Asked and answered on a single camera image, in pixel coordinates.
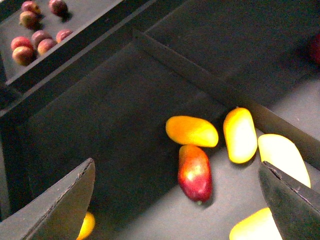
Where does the right gripper felt right finger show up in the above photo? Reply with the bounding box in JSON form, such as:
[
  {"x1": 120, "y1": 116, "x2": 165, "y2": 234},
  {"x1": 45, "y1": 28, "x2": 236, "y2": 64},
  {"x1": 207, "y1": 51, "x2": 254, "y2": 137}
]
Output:
[{"x1": 258, "y1": 161, "x2": 320, "y2": 240}]

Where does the right gripper felt left finger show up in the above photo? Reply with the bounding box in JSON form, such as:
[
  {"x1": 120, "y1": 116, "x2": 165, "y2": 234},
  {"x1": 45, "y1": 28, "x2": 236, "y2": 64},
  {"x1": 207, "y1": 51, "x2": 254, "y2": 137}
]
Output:
[{"x1": 0, "y1": 158, "x2": 96, "y2": 240}]

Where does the yellow mango bottom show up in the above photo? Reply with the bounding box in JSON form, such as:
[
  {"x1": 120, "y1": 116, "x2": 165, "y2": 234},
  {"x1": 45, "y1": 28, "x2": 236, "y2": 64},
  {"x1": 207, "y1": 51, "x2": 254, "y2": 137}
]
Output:
[{"x1": 229, "y1": 207, "x2": 282, "y2": 240}]

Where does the pale yellow mango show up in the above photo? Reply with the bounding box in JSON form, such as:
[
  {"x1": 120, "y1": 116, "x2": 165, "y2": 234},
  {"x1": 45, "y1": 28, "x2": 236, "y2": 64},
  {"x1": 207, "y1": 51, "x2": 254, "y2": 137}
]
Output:
[{"x1": 257, "y1": 134, "x2": 311, "y2": 188}]

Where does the yellow mango upright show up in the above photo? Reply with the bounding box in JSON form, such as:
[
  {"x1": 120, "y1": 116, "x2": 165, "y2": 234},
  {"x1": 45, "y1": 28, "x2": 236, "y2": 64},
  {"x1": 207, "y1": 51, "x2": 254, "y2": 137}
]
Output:
[{"x1": 223, "y1": 107, "x2": 258, "y2": 164}]

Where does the red mango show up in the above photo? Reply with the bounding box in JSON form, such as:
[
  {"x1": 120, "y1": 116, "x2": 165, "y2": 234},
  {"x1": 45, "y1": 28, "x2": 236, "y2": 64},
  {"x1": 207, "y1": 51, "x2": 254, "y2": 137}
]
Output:
[{"x1": 177, "y1": 144, "x2": 213, "y2": 203}]

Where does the orange yellow mango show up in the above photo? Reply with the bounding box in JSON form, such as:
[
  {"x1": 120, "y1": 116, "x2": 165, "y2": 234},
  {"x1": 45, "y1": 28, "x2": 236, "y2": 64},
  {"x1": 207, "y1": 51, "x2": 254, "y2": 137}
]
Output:
[{"x1": 165, "y1": 115, "x2": 219, "y2": 148}]

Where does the black fruit display shelf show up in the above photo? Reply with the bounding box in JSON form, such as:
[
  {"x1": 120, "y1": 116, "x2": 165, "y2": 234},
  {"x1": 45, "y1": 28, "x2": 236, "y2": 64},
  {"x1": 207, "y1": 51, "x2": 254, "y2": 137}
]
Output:
[{"x1": 0, "y1": 0, "x2": 320, "y2": 240}]

